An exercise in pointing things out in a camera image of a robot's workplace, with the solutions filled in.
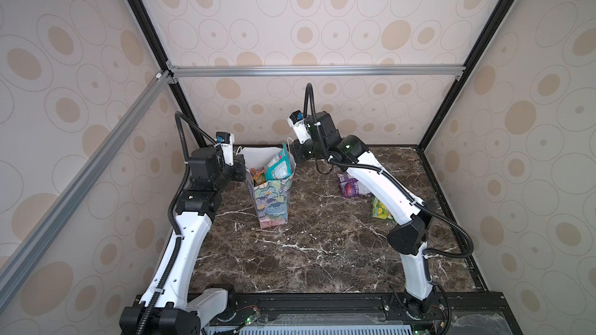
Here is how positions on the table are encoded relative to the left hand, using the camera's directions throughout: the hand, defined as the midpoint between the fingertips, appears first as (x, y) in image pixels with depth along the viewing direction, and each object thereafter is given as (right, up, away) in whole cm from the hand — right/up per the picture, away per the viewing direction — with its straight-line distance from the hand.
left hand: (250, 153), depth 73 cm
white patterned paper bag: (+6, -16, +8) cm, 19 cm away
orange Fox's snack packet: (0, -8, +13) cm, 15 cm away
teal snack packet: (+9, -4, +7) cm, 12 cm away
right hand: (+16, +4, +5) cm, 17 cm away
